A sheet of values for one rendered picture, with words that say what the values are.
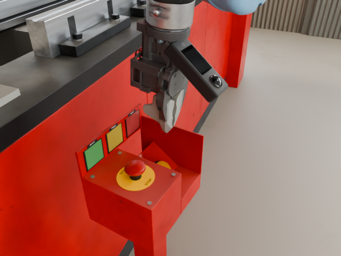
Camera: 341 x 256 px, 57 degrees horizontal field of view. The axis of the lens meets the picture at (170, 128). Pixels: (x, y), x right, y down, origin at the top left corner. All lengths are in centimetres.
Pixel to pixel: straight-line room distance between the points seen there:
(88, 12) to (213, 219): 104
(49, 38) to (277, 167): 141
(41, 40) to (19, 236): 47
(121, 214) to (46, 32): 49
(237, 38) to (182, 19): 200
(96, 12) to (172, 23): 56
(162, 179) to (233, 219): 100
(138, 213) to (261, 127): 170
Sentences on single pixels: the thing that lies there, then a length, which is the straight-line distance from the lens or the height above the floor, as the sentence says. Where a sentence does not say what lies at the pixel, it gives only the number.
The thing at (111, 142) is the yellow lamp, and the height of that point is 81.
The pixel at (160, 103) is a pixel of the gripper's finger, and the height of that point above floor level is 92.
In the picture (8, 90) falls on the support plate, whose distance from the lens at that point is 46.
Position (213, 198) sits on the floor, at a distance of 164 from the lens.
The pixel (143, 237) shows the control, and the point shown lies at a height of 69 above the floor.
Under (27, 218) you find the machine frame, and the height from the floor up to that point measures 65.
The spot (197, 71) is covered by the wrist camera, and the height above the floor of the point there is 98.
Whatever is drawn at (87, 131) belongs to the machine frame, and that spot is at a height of 72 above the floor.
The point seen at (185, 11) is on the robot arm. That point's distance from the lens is 50.
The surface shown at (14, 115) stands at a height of 88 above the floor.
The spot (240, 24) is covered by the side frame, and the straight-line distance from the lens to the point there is 246.
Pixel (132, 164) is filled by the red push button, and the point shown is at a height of 81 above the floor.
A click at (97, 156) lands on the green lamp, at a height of 80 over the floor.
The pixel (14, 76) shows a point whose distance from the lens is 82.
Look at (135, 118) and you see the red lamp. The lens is 69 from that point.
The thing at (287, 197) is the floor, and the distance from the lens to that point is 173.
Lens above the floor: 119
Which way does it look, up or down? 35 degrees down
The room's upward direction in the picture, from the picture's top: straight up
